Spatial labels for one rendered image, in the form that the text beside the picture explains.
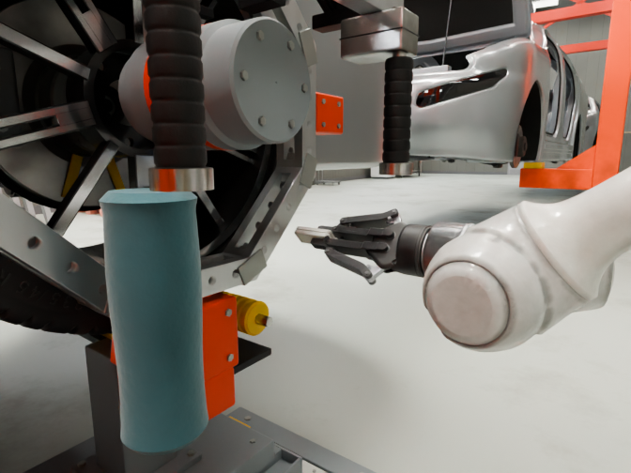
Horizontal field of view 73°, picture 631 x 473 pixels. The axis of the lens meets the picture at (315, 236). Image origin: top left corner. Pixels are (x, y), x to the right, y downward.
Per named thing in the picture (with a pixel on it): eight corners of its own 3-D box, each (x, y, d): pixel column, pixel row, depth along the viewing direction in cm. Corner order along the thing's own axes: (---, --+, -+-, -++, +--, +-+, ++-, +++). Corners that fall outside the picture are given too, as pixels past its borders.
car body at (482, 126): (459, 161, 748) (465, 66, 719) (584, 162, 639) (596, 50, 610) (266, 167, 356) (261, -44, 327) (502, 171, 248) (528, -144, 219)
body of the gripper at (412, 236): (428, 291, 61) (371, 280, 67) (445, 243, 65) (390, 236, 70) (414, 262, 56) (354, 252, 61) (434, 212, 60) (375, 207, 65)
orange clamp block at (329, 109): (284, 133, 80) (313, 135, 87) (317, 132, 76) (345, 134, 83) (284, 95, 79) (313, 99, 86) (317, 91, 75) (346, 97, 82)
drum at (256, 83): (203, 151, 65) (198, 53, 62) (316, 150, 52) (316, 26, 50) (113, 150, 53) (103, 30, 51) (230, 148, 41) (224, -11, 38)
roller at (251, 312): (174, 298, 89) (172, 271, 88) (282, 333, 71) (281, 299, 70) (148, 306, 84) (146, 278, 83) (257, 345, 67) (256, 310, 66)
